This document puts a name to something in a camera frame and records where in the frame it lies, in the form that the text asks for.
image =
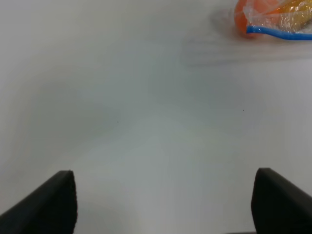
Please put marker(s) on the orange fruit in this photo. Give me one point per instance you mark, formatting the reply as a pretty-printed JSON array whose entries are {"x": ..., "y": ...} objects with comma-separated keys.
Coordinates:
[{"x": 254, "y": 18}]

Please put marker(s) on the clear zip bag blue seal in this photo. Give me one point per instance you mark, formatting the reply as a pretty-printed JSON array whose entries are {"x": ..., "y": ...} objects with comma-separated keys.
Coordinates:
[{"x": 223, "y": 21}]

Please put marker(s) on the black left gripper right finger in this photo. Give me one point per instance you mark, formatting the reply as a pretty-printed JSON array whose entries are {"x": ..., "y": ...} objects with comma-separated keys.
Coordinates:
[{"x": 278, "y": 206}]

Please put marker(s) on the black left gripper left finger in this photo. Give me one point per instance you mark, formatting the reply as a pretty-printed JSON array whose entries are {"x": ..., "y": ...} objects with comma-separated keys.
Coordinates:
[{"x": 50, "y": 209}]

